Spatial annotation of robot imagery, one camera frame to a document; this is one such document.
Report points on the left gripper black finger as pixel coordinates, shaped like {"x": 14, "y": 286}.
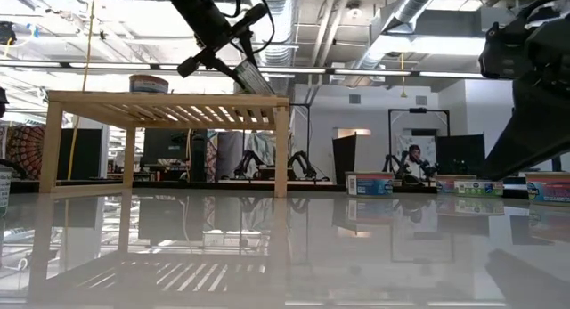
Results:
{"x": 250, "y": 48}
{"x": 227, "y": 70}

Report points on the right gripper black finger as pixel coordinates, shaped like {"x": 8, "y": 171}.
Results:
{"x": 539, "y": 131}

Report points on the black background robot arm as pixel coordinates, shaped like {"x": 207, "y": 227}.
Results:
{"x": 305, "y": 164}
{"x": 249, "y": 162}

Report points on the wooden slatted shelf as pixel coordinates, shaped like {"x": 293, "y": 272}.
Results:
{"x": 160, "y": 99}

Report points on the long ceiling light strip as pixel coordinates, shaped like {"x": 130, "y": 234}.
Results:
{"x": 294, "y": 70}
{"x": 372, "y": 72}
{"x": 450, "y": 75}
{"x": 178, "y": 67}

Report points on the black partition screen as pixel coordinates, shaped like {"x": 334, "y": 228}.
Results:
{"x": 461, "y": 153}

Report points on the black background monitor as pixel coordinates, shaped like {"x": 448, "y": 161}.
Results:
{"x": 162, "y": 144}

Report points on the round ceiling fixture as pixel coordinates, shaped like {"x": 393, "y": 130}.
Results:
{"x": 354, "y": 10}

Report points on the person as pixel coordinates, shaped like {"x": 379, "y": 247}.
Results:
{"x": 415, "y": 155}

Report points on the black standing panel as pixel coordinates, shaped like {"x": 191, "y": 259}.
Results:
{"x": 345, "y": 160}

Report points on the black ceiling device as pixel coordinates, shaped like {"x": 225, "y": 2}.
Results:
{"x": 6, "y": 33}

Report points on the patterned red tapestry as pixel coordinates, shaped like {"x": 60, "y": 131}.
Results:
{"x": 24, "y": 151}

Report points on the silver spiral air duct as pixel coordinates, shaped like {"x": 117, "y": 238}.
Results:
{"x": 280, "y": 28}
{"x": 401, "y": 10}

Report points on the white wall poster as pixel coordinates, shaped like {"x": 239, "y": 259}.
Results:
{"x": 427, "y": 144}

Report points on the grey wall vent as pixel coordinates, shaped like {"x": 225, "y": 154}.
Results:
{"x": 420, "y": 100}
{"x": 355, "y": 99}

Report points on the black rectangular frame stand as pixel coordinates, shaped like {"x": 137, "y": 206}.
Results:
{"x": 418, "y": 110}

